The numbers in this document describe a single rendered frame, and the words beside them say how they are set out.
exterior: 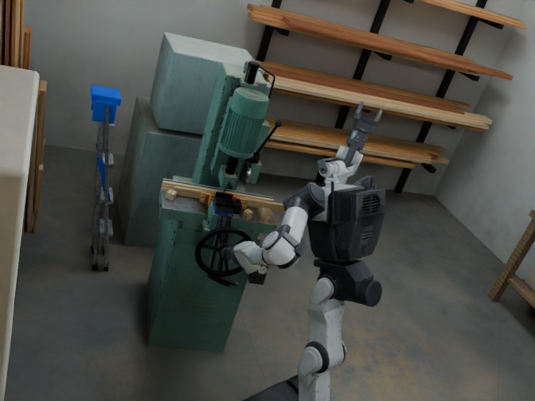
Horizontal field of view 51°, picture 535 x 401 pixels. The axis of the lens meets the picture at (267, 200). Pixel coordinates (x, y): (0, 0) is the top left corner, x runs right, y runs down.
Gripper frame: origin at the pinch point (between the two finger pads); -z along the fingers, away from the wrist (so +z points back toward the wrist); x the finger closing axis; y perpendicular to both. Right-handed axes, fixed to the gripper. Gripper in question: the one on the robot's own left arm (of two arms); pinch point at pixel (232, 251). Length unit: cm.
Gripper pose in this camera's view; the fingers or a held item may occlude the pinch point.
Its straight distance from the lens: 253.9
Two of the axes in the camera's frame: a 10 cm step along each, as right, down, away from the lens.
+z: 3.0, 0.0, -9.5
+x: 9.5, -1.3, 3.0
